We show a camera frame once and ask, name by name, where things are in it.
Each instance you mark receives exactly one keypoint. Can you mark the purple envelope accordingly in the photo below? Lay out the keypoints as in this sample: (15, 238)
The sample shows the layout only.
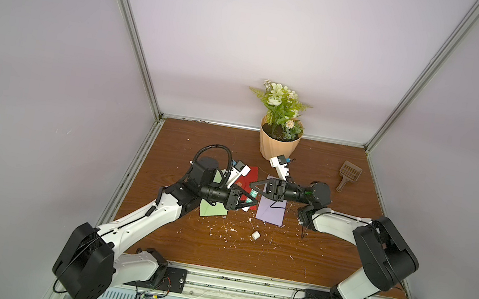
(271, 212)

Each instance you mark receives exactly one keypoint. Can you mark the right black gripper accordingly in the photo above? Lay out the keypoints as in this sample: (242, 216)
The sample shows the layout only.
(279, 189)

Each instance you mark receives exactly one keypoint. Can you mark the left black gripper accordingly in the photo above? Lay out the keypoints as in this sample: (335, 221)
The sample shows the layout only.
(230, 198)

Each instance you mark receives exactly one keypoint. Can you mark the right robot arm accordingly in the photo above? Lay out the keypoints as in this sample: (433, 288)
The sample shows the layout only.
(386, 258)

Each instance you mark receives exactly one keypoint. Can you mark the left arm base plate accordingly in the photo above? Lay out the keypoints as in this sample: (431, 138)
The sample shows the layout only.
(172, 280)

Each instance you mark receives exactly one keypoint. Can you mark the white glue stick cap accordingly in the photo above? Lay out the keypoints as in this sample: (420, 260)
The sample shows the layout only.
(255, 235)

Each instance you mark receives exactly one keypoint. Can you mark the green envelope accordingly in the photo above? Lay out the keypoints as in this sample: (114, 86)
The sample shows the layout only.
(218, 209)

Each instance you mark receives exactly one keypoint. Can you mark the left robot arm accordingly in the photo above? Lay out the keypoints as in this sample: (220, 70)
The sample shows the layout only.
(95, 258)

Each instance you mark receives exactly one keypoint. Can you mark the red envelope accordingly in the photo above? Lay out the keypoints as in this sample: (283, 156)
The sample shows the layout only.
(247, 180)

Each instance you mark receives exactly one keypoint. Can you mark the beige flower pot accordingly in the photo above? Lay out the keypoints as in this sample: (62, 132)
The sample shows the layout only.
(270, 147)

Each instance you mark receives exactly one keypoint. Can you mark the artificial flower plant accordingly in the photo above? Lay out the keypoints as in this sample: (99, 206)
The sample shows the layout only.
(284, 109)

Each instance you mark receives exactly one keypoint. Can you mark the brown plastic scoop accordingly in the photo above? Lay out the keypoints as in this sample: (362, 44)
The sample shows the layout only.
(349, 173)

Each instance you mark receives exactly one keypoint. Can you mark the white green glue stick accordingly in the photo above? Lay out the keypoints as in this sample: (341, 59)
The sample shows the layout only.
(253, 193)

